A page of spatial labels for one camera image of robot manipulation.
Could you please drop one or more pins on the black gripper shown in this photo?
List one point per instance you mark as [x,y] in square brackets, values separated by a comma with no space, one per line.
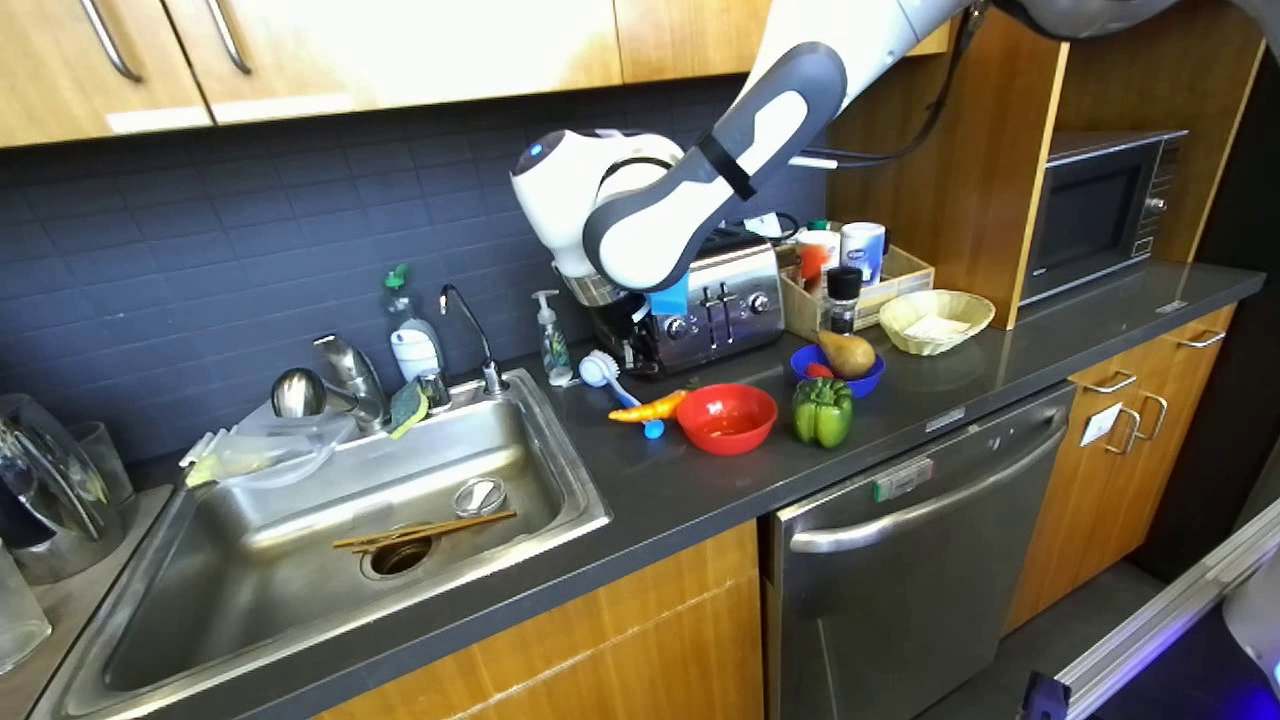
[624,321]

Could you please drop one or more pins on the green pepper toy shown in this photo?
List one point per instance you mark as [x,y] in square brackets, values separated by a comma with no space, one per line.
[820,415]

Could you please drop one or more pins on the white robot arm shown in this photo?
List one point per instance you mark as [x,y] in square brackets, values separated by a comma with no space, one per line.
[640,212]

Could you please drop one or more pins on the clear hand soap pump bottle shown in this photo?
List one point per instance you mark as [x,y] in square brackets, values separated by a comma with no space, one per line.
[552,353]

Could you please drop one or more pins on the silver four-slot toaster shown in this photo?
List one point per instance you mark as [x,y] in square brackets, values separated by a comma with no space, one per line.
[720,314]

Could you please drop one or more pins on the red plastic bowl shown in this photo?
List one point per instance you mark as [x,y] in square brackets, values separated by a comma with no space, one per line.
[727,424]

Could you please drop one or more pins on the thin black gooseneck tap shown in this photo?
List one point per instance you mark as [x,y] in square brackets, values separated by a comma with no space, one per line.
[473,333]

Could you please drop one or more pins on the white and red canister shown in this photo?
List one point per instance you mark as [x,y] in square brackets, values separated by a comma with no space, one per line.
[816,257]

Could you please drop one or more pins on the dish soap bottle green cap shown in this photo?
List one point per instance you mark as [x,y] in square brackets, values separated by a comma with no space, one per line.
[413,350]

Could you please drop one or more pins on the black-capped spice shaker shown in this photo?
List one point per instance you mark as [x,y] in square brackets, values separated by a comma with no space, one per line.
[843,301]

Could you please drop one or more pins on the metal sink strainer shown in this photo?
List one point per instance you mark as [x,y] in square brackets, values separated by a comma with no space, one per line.
[483,497]

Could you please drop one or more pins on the green sponge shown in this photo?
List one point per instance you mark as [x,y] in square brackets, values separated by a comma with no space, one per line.
[406,415]

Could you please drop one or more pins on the blue plastic bowl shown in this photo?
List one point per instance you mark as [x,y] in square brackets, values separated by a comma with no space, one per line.
[865,383]

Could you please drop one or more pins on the white and blue canister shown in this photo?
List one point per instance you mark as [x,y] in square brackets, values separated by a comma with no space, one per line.
[865,250]

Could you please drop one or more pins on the light wooden box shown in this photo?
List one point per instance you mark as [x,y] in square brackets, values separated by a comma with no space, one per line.
[900,282]

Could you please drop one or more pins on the chrome sink faucet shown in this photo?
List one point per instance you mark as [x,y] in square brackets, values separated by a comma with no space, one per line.
[350,377]

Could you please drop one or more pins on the pale wicker basket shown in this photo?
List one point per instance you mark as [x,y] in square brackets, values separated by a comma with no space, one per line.
[937,321]

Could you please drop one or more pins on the wooden base cabinet under sink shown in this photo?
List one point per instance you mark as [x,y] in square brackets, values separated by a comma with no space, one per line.
[601,654]

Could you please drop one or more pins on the round metal ladle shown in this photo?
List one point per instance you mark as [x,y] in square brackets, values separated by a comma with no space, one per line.
[293,399]

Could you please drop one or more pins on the stainless steel dishwasher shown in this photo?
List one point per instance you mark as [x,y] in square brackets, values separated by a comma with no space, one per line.
[905,561]

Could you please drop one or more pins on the clear plastic wrap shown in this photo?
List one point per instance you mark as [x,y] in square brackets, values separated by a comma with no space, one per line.
[262,449]

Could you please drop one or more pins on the tall wooden shelf unit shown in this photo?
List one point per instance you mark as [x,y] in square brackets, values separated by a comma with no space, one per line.
[985,187]

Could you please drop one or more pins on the stainless steel sink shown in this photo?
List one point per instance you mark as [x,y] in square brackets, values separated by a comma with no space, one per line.
[306,587]

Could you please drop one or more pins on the stainless steel microwave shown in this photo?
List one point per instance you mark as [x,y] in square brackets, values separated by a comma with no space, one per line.
[1092,212]

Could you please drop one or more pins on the wooden base cabinet with tag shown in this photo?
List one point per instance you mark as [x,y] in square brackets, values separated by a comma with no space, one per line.
[1133,464]

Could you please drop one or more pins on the glass kettle jug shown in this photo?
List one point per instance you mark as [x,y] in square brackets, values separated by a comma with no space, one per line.
[62,493]

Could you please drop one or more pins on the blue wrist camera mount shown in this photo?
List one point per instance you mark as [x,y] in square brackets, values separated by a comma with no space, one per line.
[671,299]

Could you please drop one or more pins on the wooden wall cabinet door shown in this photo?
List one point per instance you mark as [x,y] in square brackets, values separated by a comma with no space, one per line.
[64,107]
[686,38]
[427,54]

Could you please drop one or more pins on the aluminium frame rail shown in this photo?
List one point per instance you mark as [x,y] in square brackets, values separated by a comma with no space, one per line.
[1160,624]

